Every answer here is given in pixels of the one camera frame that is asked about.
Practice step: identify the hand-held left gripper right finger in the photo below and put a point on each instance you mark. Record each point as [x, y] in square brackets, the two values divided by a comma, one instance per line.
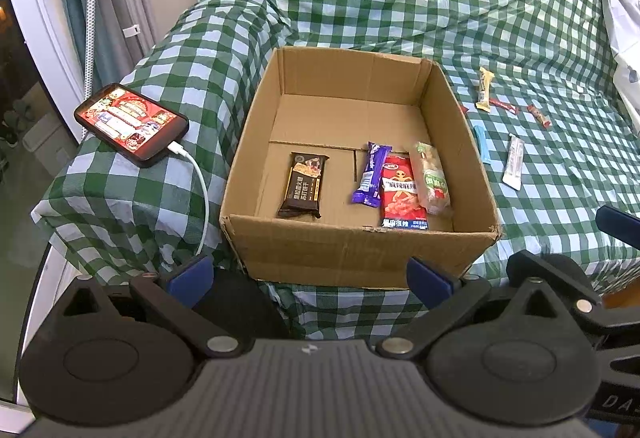
[427, 283]

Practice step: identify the white cloth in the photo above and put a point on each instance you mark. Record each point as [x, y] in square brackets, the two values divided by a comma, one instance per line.
[627, 18]

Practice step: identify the purple snack bar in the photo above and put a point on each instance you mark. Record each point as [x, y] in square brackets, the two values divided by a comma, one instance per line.
[371, 175]

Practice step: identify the clear peanut pack green label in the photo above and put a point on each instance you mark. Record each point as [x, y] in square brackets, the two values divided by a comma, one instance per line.
[432, 180]

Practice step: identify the cardboard box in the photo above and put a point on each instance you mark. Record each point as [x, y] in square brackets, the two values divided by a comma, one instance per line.
[330, 118]

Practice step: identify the white wall clip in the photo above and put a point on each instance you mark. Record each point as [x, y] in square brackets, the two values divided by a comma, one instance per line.
[131, 31]

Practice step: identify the red snack packet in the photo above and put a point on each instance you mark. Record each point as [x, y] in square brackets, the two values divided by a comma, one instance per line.
[400, 198]

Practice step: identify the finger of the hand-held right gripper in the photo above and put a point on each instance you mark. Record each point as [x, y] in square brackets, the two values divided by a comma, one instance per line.
[575, 283]
[620, 224]

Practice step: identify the small red candy bar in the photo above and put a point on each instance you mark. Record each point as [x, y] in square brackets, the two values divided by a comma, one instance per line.
[540, 116]

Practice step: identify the thin red snack stick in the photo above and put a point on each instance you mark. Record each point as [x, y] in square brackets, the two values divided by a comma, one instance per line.
[502, 105]

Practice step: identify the long white sachet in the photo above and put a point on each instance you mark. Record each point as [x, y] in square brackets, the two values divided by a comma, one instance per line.
[513, 163]

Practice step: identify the white window frame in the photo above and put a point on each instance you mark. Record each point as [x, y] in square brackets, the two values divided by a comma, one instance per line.
[35, 3]

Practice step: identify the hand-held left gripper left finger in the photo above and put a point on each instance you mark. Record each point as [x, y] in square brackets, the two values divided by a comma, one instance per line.
[192, 280]

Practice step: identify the light blue snack stick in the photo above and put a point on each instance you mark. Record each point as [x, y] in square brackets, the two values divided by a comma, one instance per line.
[482, 143]

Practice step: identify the brown chocolate biscuit pack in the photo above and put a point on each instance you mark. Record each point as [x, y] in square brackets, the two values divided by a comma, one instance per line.
[304, 185]

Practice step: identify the black smartphone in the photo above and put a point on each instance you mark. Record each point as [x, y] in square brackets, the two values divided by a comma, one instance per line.
[130, 126]

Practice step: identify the cream snack bar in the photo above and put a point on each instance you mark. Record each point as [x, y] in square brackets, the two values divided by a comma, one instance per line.
[484, 88]

